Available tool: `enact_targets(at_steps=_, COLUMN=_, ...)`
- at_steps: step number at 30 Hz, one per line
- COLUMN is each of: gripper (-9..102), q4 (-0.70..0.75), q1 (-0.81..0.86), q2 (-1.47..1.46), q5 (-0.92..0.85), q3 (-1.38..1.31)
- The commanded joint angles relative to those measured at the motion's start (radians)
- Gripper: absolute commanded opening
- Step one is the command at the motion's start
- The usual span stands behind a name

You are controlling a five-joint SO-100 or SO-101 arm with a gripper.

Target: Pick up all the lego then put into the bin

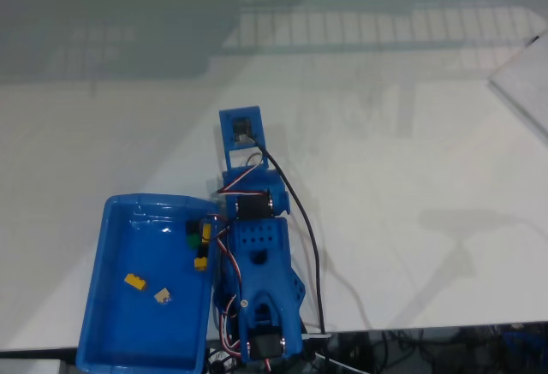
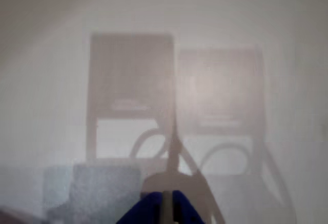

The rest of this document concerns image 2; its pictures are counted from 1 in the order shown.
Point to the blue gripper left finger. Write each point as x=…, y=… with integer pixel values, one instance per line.
x=148, y=211

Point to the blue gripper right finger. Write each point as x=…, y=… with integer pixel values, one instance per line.
x=184, y=211

